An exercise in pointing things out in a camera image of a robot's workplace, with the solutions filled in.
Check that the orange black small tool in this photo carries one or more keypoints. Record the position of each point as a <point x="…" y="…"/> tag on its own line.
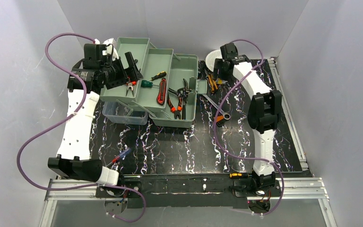
<point x="220" y="121"/>

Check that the orange black long-nose pliers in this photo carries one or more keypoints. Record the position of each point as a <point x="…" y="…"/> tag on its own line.
<point x="176" y="110"/>

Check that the black precision screwdriver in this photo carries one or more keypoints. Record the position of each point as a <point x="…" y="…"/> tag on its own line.
<point x="159" y="76"/>

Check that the blue red pen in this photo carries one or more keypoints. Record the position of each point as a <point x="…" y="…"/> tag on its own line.
<point x="120" y="156"/>

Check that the green plastic tool box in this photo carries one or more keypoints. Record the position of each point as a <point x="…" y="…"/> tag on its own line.
<point x="153" y="87"/>

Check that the orange handled wire stripper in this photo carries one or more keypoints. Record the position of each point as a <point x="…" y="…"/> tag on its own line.
<point x="130" y="88"/>

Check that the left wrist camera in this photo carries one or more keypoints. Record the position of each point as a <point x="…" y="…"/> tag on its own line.
<point x="110" y="49"/>

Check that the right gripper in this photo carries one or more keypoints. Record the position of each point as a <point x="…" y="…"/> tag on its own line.
<point x="217" y="67"/>

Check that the white filament spool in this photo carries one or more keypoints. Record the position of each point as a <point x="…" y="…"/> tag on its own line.
<point x="211" y="58"/>

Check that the steel claw hammer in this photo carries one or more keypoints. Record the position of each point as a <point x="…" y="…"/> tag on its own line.
<point x="184" y="102"/>

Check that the yellow black screwdriver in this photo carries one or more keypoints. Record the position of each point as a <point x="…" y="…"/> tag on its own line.
<point x="239" y="175"/>

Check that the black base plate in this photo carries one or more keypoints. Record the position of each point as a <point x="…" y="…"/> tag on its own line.
<point x="197" y="190"/>

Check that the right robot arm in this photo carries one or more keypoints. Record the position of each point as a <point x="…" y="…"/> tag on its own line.
<point x="264" y="112"/>

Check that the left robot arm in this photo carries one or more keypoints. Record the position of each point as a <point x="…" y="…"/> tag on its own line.
<point x="101" y="67"/>

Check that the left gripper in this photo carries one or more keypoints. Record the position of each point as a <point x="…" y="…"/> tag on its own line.
<point x="126" y="72"/>

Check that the silver combination wrench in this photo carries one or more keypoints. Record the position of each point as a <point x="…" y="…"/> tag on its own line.
<point x="215" y="105"/>

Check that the orange yellow cutter pliers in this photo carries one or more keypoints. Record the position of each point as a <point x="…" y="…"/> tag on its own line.
<point x="214" y="83"/>

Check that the green stubby screwdriver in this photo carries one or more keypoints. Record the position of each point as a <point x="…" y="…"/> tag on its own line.
<point x="146" y="84"/>

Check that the red utility knife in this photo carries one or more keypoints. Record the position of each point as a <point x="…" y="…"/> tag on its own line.
<point x="162" y="92"/>

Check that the aluminium rail frame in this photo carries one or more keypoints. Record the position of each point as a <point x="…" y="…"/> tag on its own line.
<point x="189" y="162"/>

